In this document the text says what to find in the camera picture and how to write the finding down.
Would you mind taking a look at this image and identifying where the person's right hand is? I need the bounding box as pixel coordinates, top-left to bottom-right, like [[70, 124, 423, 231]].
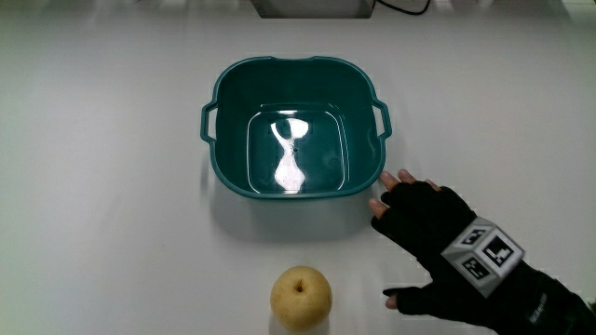
[[368, 168, 550, 328]]

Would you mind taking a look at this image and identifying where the yellow pear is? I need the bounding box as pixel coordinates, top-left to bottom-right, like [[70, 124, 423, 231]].
[[269, 265, 333, 333]]

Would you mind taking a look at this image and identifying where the person's right forearm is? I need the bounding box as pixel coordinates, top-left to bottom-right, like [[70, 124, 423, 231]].
[[493, 260, 596, 335]]

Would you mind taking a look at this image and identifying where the white desk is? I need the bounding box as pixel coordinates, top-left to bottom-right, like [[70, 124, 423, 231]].
[[0, 0, 596, 335]]

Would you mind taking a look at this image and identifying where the teal plastic basin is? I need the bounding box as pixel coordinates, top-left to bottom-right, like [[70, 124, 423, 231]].
[[199, 55, 393, 201]]

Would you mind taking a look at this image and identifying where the grey metal box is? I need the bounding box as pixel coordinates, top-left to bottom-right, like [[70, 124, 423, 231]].
[[250, 0, 376, 20]]

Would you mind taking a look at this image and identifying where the black cable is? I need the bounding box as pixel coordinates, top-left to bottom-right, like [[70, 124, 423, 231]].
[[374, 0, 433, 17]]

